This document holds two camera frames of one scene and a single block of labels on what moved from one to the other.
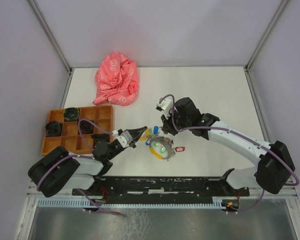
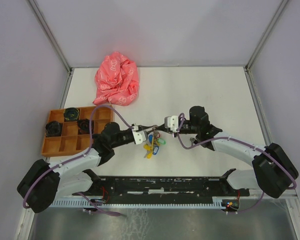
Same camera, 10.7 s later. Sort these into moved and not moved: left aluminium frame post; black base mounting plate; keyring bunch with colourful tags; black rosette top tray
Moved: keyring bunch with colourful tags
Not moved: black rosette top tray; black base mounting plate; left aluminium frame post
